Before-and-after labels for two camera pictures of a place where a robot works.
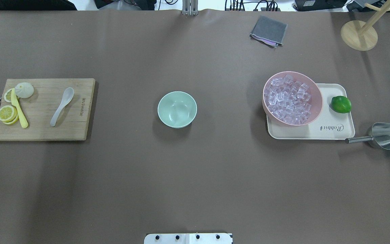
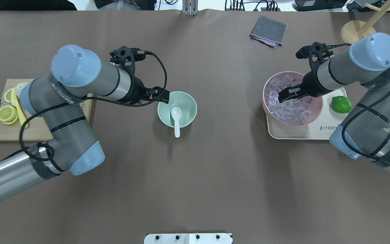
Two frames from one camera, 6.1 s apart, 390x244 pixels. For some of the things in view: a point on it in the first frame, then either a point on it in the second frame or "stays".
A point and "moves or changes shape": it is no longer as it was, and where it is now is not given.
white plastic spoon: (67, 97) moves or changes shape
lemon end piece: (24, 90) stays
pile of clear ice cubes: (288, 100) stays
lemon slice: (7, 114) stays
